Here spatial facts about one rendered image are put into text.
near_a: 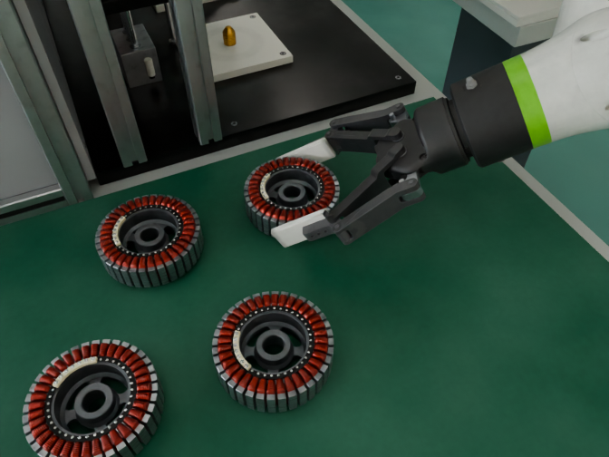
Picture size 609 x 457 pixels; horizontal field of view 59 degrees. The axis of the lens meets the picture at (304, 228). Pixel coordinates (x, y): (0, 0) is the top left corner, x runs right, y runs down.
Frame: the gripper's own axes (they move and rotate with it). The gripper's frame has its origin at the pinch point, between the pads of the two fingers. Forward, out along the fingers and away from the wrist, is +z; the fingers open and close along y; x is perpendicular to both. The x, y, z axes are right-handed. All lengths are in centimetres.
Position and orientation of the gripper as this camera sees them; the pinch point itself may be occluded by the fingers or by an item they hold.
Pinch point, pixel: (293, 195)
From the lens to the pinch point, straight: 63.5
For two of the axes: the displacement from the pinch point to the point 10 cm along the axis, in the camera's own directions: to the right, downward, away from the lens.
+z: -8.7, 3.2, 3.8
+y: 0.1, -7.5, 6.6
